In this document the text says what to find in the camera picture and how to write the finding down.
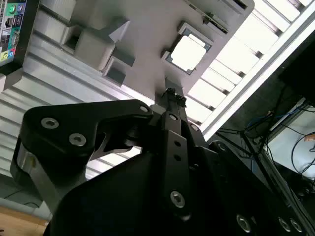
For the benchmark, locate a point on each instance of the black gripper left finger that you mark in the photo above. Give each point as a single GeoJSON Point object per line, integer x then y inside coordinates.
{"type": "Point", "coordinates": [98, 113]}

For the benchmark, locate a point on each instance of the silver square CPU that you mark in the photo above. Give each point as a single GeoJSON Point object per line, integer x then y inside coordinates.
{"type": "Point", "coordinates": [188, 52]}

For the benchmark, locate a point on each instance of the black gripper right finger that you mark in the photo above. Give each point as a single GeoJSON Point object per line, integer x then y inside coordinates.
{"type": "Point", "coordinates": [195, 137]}

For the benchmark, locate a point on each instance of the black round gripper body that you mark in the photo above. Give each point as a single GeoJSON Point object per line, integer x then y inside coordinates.
{"type": "Point", "coordinates": [118, 209]}

